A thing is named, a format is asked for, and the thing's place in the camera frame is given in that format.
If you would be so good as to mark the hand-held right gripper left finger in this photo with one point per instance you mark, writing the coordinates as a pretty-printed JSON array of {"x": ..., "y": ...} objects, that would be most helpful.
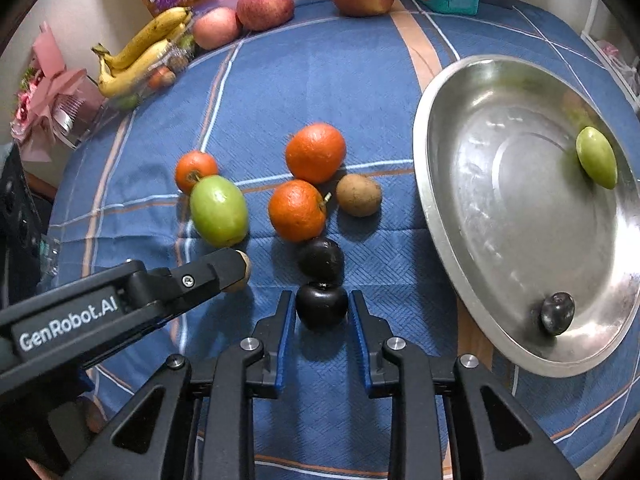
[{"x": 284, "y": 345}]

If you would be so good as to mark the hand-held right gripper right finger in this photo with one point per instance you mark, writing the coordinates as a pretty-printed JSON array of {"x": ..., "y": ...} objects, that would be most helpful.
[{"x": 361, "y": 345}]

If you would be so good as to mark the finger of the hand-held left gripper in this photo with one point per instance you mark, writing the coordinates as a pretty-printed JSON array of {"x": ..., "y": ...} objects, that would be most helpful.
[{"x": 205, "y": 275}]

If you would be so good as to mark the small brown round fruit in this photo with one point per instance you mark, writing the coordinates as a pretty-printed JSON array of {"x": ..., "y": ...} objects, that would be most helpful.
[{"x": 244, "y": 272}]

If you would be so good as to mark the black plum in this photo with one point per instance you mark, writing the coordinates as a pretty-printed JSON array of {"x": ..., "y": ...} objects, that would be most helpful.
[
  {"x": 321, "y": 259},
  {"x": 321, "y": 306}
]

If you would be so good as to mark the round metal plate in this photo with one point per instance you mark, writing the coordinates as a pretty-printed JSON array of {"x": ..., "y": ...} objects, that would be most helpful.
[{"x": 505, "y": 210}]

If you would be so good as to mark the large green jujube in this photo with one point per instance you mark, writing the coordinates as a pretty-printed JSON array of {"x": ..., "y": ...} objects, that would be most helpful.
[{"x": 219, "y": 211}]

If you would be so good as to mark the small tangerine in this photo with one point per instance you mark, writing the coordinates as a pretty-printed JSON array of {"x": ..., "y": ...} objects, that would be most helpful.
[{"x": 195, "y": 167}]

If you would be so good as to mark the medium orange with stem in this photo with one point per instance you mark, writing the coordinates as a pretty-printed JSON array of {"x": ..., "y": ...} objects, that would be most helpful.
[{"x": 296, "y": 211}]

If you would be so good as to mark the black furniture piece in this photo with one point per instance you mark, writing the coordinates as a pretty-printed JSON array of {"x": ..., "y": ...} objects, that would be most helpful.
[{"x": 17, "y": 220}]

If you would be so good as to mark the brown kiwi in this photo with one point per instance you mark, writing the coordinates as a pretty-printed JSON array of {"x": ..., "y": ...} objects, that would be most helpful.
[{"x": 358, "y": 195}]

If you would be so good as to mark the large orange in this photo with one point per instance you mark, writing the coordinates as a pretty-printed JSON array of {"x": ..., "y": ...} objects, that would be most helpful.
[{"x": 316, "y": 152}]

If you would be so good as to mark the dark purple plum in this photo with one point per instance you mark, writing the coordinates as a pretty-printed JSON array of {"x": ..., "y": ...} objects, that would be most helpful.
[{"x": 557, "y": 314}]

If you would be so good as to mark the clear plastic fruit bag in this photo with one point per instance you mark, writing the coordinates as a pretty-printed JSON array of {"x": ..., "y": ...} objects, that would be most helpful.
[{"x": 167, "y": 67}]

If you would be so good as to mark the blue plaid tablecloth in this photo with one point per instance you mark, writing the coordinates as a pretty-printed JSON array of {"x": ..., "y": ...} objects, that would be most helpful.
[{"x": 320, "y": 75}]

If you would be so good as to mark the pink wrapped bouquet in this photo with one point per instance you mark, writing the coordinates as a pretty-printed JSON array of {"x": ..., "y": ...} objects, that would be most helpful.
[{"x": 47, "y": 90}]

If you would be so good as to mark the bunch of yellow bananas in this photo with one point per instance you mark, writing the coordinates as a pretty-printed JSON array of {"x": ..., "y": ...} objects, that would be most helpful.
[{"x": 140, "y": 42}]

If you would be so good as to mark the pale pink apple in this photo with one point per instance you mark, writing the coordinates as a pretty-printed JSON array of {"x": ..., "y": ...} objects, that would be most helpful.
[{"x": 216, "y": 29}]

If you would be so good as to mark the red striped apple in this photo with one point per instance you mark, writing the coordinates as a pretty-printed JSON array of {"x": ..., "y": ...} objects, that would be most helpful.
[{"x": 265, "y": 7}]

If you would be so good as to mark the small green jujube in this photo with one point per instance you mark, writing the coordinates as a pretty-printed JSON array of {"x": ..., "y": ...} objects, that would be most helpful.
[{"x": 596, "y": 157}]

